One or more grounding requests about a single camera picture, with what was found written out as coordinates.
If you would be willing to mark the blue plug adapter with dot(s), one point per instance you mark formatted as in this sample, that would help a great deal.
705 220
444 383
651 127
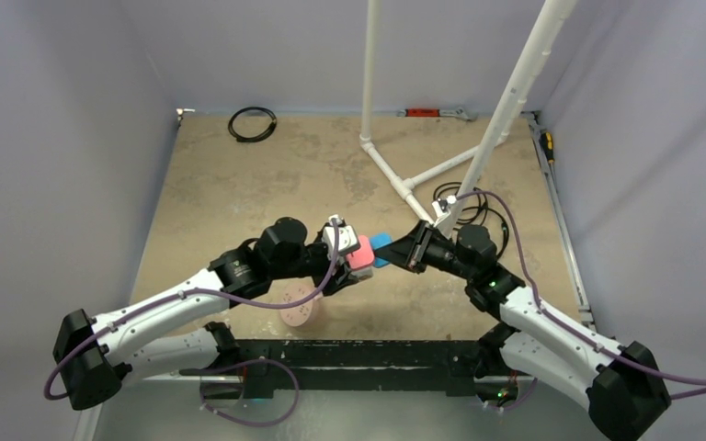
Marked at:
378 241

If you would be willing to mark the pink plug adapter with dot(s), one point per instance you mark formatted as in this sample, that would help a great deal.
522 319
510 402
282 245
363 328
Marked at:
363 257

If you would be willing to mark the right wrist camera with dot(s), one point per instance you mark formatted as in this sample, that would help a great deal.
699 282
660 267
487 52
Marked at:
443 207

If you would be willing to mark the pink round socket with cord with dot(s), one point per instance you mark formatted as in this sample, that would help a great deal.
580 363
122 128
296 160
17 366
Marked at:
304 314

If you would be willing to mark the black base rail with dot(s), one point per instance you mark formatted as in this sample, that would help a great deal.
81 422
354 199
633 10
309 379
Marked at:
457 368

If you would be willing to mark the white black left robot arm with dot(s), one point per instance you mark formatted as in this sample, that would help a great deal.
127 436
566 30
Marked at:
96 355

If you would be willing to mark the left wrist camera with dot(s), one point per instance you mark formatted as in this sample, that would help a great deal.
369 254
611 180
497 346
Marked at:
339 236

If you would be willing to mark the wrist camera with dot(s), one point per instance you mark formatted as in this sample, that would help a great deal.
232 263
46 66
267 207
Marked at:
443 207
339 236

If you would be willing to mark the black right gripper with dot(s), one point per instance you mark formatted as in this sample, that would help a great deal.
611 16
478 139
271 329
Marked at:
419 248

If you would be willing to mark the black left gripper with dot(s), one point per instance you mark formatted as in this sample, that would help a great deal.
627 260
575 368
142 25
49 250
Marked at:
339 277

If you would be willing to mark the red handled adjustable wrench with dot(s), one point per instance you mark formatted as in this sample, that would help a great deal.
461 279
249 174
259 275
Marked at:
453 113

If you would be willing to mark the yellow black screwdriver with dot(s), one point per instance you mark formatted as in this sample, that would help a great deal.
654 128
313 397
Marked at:
546 143

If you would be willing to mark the white cube power socket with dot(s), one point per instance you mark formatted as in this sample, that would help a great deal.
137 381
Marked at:
360 273

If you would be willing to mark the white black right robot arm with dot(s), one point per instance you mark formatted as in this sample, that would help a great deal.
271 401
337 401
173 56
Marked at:
617 385

